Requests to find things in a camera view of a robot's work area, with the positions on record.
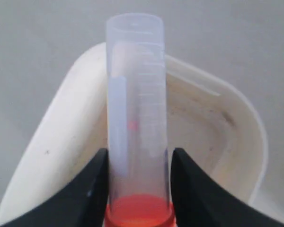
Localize orange-capped tube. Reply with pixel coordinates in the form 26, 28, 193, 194
105, 13, 176, 227

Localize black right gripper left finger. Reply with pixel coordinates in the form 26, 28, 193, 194
4, 148, 108, 227

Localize cream bin with mountain sticker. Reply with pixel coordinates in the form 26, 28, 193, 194
0, 43, 268, 225

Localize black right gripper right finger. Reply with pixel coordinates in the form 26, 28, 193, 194
170, 148, 284, 227

